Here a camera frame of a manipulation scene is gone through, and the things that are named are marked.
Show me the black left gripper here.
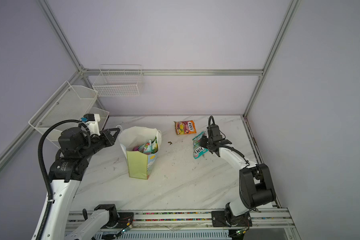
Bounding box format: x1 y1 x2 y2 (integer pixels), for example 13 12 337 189
79 128 120 160

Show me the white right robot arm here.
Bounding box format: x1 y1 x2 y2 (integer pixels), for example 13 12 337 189
200 116 276 227

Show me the white wire basket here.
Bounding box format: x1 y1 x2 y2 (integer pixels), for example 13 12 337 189
93 65 144 97

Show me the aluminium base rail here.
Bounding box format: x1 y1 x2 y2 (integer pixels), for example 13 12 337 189
62 208 302 240

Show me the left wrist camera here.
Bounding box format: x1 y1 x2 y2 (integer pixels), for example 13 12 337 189
81 114 101 136

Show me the white mesh two-tier shelf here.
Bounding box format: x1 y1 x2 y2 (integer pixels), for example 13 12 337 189
29 82 109 134

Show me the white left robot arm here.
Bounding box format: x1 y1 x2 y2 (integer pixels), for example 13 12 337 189
33 120 121 240

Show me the teal Fox's candy bag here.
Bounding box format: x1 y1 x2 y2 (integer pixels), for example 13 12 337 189
193 131 208 159
138 138 159 155

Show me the floral paper gift bag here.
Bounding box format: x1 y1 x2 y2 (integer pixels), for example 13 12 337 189
118 127 162 180

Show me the orange Fox's candy bag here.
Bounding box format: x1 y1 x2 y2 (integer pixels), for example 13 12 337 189
174 120 197 135

